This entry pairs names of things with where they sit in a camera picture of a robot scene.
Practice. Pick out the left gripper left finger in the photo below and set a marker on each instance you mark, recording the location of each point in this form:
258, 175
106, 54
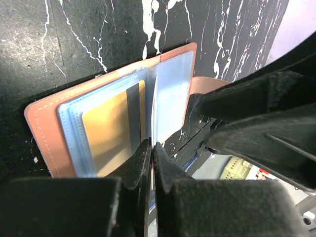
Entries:
113, 206

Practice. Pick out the gold magnetic stripe card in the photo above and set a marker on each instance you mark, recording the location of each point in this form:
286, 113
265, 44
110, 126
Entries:
115, 128

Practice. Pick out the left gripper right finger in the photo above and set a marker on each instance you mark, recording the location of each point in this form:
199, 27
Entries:
187, 207

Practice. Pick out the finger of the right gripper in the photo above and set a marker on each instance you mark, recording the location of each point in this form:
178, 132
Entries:
269, 117

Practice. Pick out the pink leather card holder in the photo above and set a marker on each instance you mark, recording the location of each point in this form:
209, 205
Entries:
42, 119

